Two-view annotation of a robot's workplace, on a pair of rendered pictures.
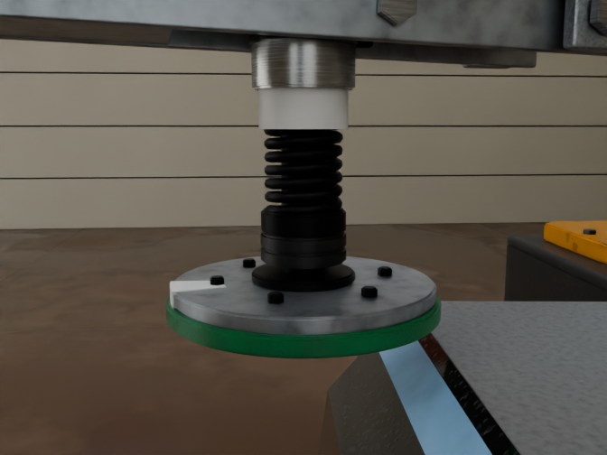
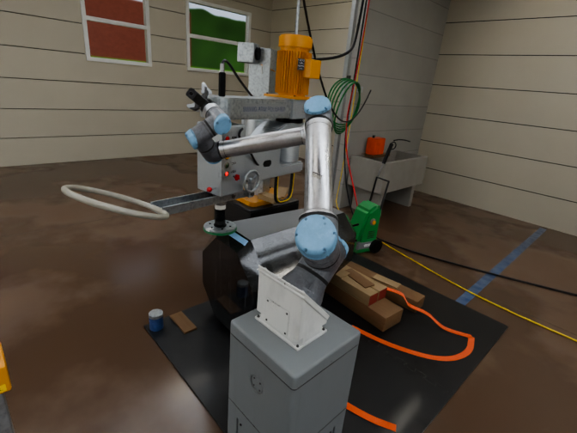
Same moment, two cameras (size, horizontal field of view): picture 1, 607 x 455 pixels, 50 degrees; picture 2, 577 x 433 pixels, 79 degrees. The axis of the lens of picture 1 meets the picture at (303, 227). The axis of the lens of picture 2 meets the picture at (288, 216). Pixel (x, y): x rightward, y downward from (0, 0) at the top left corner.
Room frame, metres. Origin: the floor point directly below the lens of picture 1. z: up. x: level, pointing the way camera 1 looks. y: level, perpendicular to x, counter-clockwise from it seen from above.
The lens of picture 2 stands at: (-1.40, 1.03, 1.80)
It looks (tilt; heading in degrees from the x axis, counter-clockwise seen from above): 21 degrees down; 320
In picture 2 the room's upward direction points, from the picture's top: 5 degrees clockwise
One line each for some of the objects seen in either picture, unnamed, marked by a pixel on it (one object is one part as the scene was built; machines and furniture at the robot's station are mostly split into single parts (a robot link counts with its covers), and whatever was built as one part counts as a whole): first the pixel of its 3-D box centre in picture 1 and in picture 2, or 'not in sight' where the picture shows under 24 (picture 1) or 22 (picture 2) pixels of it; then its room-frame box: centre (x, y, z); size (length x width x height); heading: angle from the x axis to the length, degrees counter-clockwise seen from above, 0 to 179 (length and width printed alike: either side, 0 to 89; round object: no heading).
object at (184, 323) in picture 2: not in sight; (183, 321); (0.75, 0.18, 0.02); 0.25 x 0.10 x 0.01; 4
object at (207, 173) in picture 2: not in sight; (230, 158); (0.53, -0.08, 1.32); 0.36 x 0.22 x 0.45; 104
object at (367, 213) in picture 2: not in sight; (366, 215); (0.96, -2.15, 0.43); 0.35 x 0.35 x 0.87; 79
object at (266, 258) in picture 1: (303, 253); not in sight; (0.52, 0.00, 0.90); 0.07 x 0.07 x 0.01
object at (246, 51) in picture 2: not in sight; (249, 52); (1.30, -0.67, 2.00); 0.20 x 0.18 x 0.15; 4
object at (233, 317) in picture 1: (303, 291); (220, 226); (0.52, 0.00, 0.87); 0.22 x 0.22 x 0.04
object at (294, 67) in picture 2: not in sight; (294, 68); (0.66, -0.64, 1.90); 0.31 x 0.28 x 0.40; 14
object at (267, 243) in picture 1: (303, 238); not in sight; (0.52, 0.00, 0.91); 0.07 x 0.07 x 0.01
